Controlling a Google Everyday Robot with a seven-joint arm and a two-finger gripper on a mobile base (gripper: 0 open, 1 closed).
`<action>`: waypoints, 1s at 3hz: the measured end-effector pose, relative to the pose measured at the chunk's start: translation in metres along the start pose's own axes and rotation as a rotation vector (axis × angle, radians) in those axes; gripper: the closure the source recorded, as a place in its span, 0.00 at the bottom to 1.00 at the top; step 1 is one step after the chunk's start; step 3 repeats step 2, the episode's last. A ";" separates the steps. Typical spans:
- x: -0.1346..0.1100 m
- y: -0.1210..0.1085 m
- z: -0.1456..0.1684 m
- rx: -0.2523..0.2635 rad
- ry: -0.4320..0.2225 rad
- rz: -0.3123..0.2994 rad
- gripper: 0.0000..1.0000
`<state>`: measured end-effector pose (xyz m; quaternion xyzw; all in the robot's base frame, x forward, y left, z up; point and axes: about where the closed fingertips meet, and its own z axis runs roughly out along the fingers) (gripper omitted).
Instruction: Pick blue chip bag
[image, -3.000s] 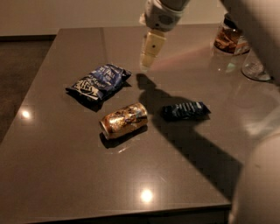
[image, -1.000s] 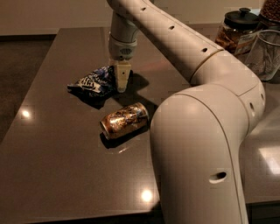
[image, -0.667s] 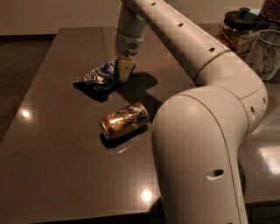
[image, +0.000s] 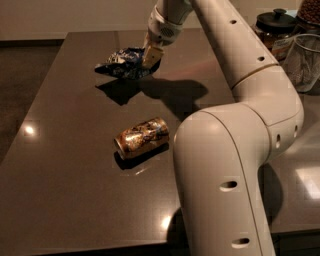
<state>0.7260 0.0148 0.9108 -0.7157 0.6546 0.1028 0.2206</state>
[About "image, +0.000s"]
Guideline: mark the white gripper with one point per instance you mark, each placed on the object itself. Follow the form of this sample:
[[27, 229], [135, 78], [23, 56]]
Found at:
[[162, 31]]

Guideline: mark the glass jar with black lid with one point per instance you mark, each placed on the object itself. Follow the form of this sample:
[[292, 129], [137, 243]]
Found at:
[[276, 30]]

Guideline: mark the jar of brown snacks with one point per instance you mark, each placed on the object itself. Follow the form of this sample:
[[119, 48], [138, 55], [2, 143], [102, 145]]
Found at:
[[308, 17]]

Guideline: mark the clear glass cup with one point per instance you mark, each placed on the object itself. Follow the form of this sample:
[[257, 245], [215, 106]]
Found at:
[[302, 64]]

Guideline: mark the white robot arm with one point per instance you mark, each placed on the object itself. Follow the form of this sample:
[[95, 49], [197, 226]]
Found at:
[[218, 151]]

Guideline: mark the gold soda can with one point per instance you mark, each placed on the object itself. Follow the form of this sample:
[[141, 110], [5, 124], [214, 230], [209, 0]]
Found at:
[[142, 138]]

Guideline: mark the large blue chip bag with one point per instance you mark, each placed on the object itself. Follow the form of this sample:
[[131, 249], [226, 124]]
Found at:
[[126, 64]]

